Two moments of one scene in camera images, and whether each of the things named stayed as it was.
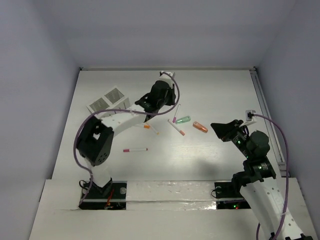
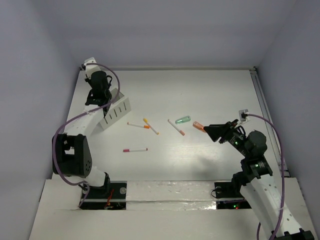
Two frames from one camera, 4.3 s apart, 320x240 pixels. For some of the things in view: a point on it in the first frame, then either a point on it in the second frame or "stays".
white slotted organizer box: x=113 y=99 stays
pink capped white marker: x=135 y=149 stays
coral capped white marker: x=181 y=132 stays
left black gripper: x=146 y=106 to x=97 y=100
